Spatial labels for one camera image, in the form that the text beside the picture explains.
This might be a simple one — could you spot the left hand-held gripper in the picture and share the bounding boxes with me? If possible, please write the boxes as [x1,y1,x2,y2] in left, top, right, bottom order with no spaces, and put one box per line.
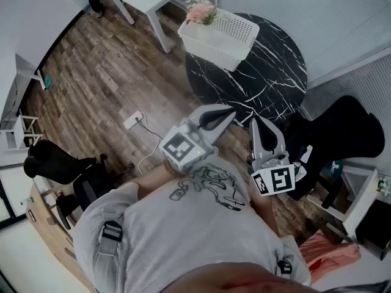
[158,104,238,173]

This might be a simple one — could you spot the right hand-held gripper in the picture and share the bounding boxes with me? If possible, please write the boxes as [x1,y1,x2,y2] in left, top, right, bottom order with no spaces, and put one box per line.
[249,116,296,197]

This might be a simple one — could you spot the white perforated plastic basket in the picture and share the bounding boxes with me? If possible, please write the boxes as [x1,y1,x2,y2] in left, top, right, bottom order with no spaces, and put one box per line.
[177,7,260,72]

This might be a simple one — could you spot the pink flowers with white vase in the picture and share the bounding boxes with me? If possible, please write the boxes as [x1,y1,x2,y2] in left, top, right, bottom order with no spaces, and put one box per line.
[185,0,219,26]

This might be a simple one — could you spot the person's right forearm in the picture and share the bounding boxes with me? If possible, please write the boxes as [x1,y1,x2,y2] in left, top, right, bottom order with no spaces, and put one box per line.
[249,190,282,234]

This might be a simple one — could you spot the person's left forearm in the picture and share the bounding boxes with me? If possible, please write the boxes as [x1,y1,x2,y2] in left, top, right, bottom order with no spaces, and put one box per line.
[134,163,184,201]

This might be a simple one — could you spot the round black marble table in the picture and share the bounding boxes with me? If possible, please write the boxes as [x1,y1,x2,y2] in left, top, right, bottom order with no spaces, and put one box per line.
[185,12,308,125]

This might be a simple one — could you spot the black office chair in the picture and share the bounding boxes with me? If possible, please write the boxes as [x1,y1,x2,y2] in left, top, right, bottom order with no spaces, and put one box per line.
[280,95,385,209]
[23,139,135,230]

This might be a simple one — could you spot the white power strip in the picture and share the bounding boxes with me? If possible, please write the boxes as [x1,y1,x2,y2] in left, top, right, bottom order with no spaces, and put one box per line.
[123,110,145,130]

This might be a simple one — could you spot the white venetian blinds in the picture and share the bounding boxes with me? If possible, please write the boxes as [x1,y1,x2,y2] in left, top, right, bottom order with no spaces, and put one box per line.
[301,53,391,125]

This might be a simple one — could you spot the white workstation desk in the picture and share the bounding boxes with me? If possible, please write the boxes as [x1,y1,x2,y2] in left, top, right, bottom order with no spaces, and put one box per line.
[305,166,391,244]

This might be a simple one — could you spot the person's grey printed shirt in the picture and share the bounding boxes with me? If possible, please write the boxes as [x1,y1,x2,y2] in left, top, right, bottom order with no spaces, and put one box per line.
[73,160,312,293]

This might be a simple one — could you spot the pink cloth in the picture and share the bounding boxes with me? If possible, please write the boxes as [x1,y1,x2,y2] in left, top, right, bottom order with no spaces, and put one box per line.
[298,229,361,276]

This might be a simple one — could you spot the black monitor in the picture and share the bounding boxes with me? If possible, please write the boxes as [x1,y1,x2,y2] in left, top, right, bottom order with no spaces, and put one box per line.
[356,198,391,261]

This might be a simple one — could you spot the person's face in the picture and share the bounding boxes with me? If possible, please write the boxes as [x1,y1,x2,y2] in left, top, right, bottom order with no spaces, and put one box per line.
[164,262,324,293]

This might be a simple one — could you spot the white side table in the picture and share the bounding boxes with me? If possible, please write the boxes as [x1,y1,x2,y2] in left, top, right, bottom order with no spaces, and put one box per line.
[14,53,47,91]

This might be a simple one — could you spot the wooden cabinet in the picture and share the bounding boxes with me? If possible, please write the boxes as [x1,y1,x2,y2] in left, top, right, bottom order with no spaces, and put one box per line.
[26,183,95,293]

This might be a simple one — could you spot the black framed window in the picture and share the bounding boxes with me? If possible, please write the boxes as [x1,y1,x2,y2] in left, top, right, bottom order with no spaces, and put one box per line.
[0,166,27,225]

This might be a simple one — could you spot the brown bead bracelet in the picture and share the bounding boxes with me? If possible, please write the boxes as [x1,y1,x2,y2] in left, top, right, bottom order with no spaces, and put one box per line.
[163,160,184,176]

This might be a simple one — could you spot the white cable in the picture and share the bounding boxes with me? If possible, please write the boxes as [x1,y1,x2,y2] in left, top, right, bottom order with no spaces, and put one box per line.
[136,119,164,176]

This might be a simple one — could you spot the grey strap black buckle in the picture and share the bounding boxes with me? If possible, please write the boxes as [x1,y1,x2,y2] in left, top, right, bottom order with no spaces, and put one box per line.
[97,220,123,256]
[277,258,293,275]

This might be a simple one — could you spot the white shelf frame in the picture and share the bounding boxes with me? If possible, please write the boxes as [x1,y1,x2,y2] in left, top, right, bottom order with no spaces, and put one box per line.
[0,114,43,152]

